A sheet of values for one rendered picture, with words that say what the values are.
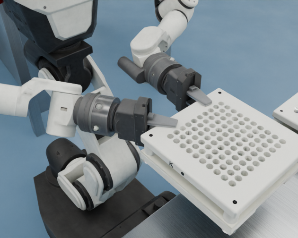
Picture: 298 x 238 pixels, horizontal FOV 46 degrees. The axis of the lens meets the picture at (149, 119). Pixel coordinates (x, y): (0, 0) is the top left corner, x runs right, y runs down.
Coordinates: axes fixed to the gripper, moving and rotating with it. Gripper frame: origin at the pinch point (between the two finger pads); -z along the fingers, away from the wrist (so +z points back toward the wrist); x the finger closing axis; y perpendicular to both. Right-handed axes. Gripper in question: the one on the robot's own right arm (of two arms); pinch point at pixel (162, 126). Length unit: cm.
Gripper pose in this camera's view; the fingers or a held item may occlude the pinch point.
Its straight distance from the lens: 75.3
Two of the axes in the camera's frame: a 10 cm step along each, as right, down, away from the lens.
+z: -9.6, -1.8, 2.3
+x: 0.1, 7.6, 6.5
